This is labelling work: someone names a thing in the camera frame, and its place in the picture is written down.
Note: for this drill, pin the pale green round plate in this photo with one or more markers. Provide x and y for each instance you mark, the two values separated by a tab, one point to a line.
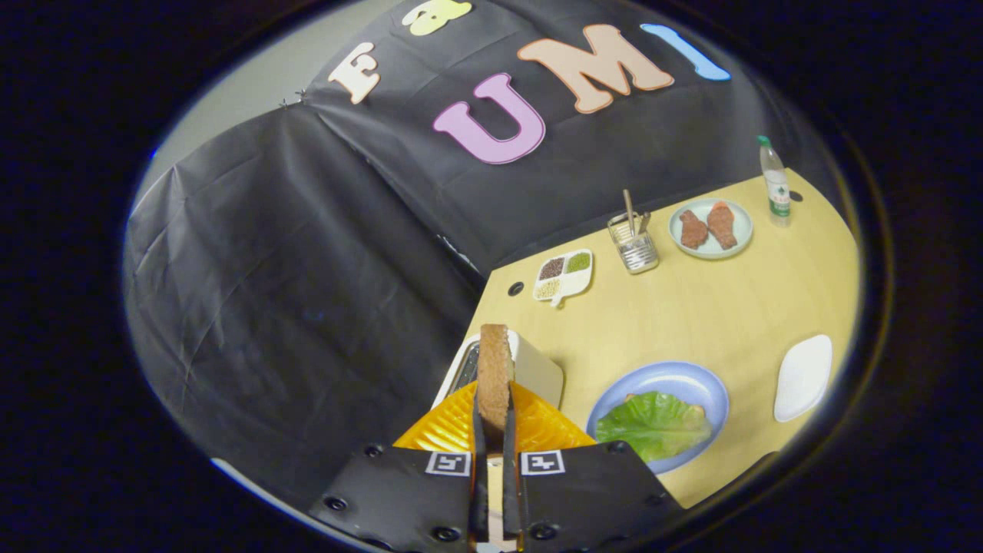
745	228

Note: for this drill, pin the brown meat patty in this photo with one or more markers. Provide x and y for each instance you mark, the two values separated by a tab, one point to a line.
693	229
722	224

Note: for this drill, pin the white divided condiment dish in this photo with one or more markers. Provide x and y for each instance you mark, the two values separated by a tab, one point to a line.
576	288

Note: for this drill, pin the white square plate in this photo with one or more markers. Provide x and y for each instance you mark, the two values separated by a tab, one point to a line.
802	380

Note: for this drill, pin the black backdrop cloth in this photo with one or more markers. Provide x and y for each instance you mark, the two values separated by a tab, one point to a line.
269	269

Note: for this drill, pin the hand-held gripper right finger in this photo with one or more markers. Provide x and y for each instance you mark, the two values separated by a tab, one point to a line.
511	476

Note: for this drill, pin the white toaster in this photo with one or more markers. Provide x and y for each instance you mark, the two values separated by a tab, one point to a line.
537	372

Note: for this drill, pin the brown bread slice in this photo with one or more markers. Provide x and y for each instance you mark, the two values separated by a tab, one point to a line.
495	376

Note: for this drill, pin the green lettuce leaf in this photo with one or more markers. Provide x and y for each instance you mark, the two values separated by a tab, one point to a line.
653	426

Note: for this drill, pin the long wooden stick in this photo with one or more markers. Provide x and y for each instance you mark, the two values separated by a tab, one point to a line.
629	209

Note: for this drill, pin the blue round plate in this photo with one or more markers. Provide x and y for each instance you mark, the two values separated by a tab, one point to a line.
668	376

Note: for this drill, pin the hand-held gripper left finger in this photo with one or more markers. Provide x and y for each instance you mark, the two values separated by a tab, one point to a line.
479	476

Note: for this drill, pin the clear glass cup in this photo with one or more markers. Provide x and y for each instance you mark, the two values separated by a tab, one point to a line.
637	253

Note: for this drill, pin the clear water bottle green cap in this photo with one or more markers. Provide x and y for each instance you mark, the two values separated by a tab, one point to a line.
776	188

